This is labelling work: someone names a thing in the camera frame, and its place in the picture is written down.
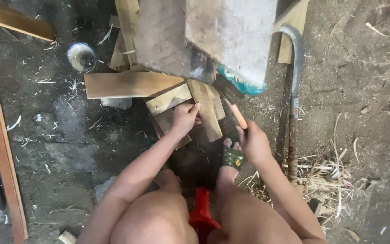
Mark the pale short wooden plank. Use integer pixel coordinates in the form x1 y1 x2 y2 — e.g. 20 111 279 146
146 83 193 117

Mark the person's right hand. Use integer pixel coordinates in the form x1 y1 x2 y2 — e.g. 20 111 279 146
236 120 274 167

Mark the pile of wood shavings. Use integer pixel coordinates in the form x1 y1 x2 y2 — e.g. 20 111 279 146
241 113 371 234

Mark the upright light wooden plank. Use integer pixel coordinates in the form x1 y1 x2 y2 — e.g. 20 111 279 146
114 0 140 67

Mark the large grey-brown wooden board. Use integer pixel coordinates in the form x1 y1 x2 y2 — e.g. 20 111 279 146
135 0 218 85

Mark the person's left leg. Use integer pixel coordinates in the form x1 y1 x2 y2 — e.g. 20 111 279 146
110 169 200 244

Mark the green sandal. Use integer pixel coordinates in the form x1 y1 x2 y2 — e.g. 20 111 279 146
221 145 246 171

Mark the long brown wooden beam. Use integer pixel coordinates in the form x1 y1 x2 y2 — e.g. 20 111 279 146
0 0 56 42

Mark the small grey flat piece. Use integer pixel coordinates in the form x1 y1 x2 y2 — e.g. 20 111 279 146
100 97 133 111

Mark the narrow light wooden plank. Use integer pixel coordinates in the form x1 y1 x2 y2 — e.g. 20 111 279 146
187 79 223 142

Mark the wide brown wooden plank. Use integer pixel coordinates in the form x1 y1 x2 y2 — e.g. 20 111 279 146
84 71 186 99

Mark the person's leg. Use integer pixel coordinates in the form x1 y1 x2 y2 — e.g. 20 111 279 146
207 137 304 244
110 169 200 244

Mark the person's left hand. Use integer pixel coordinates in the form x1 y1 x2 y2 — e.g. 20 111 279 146
170 102 203 138

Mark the knife with wooden handle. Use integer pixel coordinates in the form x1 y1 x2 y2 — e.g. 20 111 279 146
215 84 249 131

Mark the small light wooden block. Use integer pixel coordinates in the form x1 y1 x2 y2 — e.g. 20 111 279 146
58 230 78 244

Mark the small dark wooden plank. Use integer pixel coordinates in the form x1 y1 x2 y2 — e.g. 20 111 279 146
108 30 130 72

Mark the long-handled curved sickle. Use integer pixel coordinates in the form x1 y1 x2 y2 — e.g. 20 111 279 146
276 24 306 185

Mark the large pale grey slab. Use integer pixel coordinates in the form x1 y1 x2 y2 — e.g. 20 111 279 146
185 0 279 89

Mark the teal plastic bag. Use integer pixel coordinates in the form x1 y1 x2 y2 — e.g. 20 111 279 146
217 65 267 96

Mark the long reddish wooden moulding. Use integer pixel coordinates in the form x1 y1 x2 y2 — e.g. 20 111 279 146
0 57 29 244

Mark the red plastic stool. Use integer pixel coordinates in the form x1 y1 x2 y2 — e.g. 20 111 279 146
188 187 221 244

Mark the thin wooden slat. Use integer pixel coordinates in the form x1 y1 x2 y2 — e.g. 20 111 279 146
208 85 227 121

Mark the person's right leg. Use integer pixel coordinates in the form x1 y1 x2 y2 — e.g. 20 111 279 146
207 137 304 244

